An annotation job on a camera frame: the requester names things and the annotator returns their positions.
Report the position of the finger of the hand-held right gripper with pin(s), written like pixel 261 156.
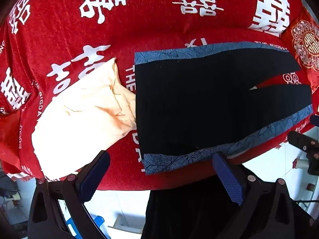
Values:
pixel 302 140

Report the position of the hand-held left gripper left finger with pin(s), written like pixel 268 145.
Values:
pixel 96 176

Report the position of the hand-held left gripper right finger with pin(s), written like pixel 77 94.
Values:
pixel 230 181

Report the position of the black pants with blue trim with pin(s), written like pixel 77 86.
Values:
pixel 194 104

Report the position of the blue plastic stool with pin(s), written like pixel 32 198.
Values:
pixel 97 221

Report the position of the person's black trousers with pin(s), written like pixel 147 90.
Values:
pixel 187 209

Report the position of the cream cloth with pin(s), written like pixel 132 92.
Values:
pixel 82 119

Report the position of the red embroidered cushion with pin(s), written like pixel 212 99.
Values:
pixel 305 42

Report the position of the red printed blanket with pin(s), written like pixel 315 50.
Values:
pixel 154 25

